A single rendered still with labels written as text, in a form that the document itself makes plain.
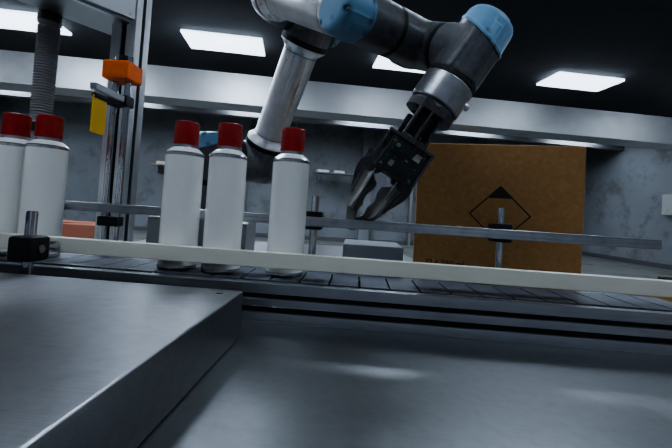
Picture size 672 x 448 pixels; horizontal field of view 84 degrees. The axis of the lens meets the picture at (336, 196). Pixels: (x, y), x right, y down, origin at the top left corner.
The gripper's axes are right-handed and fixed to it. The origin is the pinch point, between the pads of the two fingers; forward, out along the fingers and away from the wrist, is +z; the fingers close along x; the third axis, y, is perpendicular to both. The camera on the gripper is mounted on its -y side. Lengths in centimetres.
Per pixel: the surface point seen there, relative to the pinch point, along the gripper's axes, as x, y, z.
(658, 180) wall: 652, -957, -469
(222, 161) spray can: -19.4, 7.7, 2.7
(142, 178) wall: -512, -992, 314
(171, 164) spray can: -25.1, 7.4, 6.9
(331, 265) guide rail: 0.2, 10.0, 5.4
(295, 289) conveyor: -1.9, 11.2, 10.2
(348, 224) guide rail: -0.6, 2.1, 0.6
